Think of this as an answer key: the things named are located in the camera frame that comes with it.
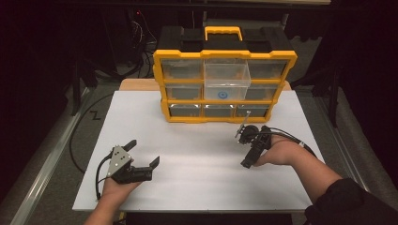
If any black floor cable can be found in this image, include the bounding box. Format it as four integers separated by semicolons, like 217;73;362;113
69;93;115;174

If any black metal stand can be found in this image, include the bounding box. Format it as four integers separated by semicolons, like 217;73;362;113
328;62;342;128
69;55;98;117

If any person's right hand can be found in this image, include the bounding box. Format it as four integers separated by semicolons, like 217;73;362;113
253;134;303;167

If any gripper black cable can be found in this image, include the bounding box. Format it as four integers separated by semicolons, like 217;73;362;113
95;153;114;201
267;126;317;158

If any grid of clear bins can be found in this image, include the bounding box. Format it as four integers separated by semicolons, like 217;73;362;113
161;57;289;118

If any person's black sleeve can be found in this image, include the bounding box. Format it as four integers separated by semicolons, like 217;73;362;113
303;177;398;225

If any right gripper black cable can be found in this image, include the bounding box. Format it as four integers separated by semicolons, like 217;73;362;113
267;126;317;158

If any transparent plastic drawer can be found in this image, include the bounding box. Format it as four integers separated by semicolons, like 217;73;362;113
204;59;252;101

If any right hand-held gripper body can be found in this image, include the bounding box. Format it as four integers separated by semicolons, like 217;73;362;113
234;111;273;151

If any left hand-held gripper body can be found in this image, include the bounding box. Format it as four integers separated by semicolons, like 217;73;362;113
106;144;154;185

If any yellow black drawer organizer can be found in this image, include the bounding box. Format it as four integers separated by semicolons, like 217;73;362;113
152;25;299;124

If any person's left hand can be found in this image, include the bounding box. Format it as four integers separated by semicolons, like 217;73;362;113
99;177;143;202

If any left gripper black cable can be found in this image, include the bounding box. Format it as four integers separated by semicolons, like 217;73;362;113
95;153;114;201

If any aluminium floor rail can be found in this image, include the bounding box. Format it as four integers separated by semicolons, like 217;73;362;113
8;87;95;225
313;93;370;191

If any bundle of dark cables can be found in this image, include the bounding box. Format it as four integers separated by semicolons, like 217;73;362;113
126;8;159;79

